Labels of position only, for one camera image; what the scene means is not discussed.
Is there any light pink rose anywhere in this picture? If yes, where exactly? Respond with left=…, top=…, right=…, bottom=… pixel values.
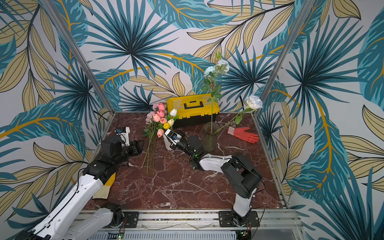
left=142, top=103, right=160, bottom=175

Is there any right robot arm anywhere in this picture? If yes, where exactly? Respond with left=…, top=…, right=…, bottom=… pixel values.
left=166, top=131, right=262, bottom=227

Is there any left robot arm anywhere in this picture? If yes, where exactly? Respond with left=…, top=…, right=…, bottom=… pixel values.
left=16, top=135, right=144, bottom=240

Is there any white ribbed vase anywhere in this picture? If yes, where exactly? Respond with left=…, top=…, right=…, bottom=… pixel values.
left=163, top=134, right=173, bottom=151

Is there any clear glass vase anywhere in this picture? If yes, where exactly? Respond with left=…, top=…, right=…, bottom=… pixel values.
left=203, top=122, right=220, bottom=153

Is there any tulip bouquet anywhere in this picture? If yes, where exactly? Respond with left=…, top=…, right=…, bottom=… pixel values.
left=146, top=103, right=179, bottom=138

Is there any yellow black toolbox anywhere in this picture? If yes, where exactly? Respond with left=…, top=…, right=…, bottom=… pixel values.
left=167, top=94, right=220, bottom=128

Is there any red glove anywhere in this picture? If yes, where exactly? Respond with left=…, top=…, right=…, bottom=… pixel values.
left=227, top=127, right=260, bottom=144

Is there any pale blue flower stem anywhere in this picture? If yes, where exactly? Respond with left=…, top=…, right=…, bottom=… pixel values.
left=201, top=53, right=230, bottom=134

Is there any white rose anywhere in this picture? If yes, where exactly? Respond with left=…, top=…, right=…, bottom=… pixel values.
left=214, top=95, right=263, bottom=134

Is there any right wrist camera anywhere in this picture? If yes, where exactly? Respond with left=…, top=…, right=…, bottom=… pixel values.
left=165, top=129, right=182, bottom=145

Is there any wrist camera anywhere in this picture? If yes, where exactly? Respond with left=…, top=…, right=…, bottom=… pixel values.
left=116, top=127, right=130, bottom=146
left=165, top=129, right=182, bottom=145

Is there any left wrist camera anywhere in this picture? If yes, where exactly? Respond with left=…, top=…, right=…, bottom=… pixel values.
left=116, top=127, right=130, bottom=146

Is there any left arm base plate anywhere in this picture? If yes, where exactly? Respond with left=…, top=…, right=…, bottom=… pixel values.
left=110, top=212, right=139, bottom=229

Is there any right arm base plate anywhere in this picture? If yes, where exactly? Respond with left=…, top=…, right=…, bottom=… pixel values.
left=219, top=210, right=260, bottom=228

